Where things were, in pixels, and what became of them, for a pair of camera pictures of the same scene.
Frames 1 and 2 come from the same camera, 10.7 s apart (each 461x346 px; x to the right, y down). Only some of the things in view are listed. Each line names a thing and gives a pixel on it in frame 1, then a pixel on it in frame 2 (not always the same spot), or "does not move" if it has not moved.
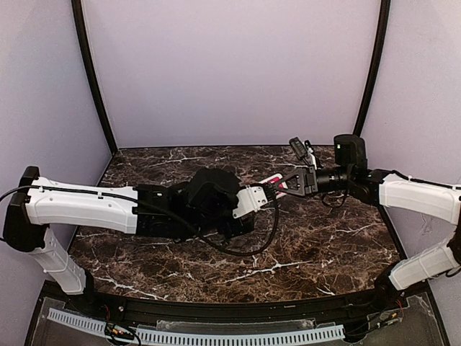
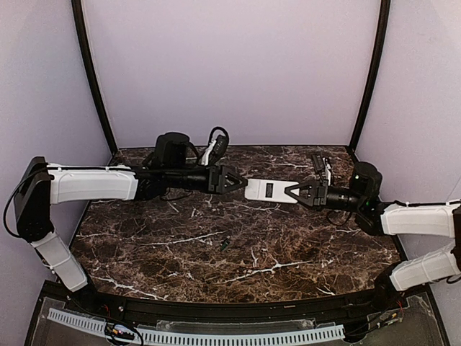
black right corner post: [378, 51] does not move
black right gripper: [310, 179] -> [321, 194]
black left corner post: [81, 31] does not move
